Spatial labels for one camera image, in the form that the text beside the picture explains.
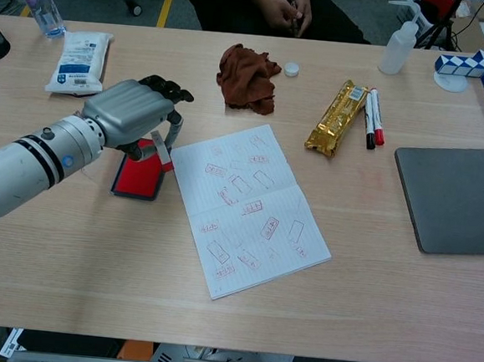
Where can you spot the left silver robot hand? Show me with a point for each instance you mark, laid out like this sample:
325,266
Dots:
126,109

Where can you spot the small white stamp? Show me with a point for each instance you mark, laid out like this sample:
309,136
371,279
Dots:
161,148

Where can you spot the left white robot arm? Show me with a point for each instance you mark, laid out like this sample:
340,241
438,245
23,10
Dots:
20,172

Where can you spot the red ink pad case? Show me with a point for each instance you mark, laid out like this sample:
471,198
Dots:
137,179

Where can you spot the open lined notebook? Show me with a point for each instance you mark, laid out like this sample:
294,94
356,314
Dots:
255,220

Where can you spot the white blue wipes packet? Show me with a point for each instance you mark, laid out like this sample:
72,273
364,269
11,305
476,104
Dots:
79,63

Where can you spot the brown crumpled cloth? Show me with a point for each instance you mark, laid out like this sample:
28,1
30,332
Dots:
245,80

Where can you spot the clear plastic water bottle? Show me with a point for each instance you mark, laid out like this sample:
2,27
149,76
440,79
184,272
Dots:
40,1

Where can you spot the person in black clothes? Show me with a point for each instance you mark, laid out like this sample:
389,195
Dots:
222,7

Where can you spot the white bottle cap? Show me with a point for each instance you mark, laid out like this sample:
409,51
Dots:
291,69

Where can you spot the gold foil snack package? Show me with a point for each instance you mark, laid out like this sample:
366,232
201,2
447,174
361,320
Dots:
337,119

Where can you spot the black capped whiteboard marker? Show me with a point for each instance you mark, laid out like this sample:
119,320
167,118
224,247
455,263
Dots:
369,124

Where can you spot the red capped whiteboard marker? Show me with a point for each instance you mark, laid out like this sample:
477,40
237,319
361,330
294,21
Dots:
378,116

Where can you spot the translucent squeeze wash bottle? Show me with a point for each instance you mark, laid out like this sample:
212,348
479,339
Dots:
397,50

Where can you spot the black tripod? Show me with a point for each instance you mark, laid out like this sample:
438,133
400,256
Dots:
440,27

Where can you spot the white round disc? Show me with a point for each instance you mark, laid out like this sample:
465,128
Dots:
451,85

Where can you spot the red object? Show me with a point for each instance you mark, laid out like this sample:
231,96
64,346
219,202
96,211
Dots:
436,3

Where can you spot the grey closed laptop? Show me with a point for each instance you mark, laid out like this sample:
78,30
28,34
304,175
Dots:
458,198

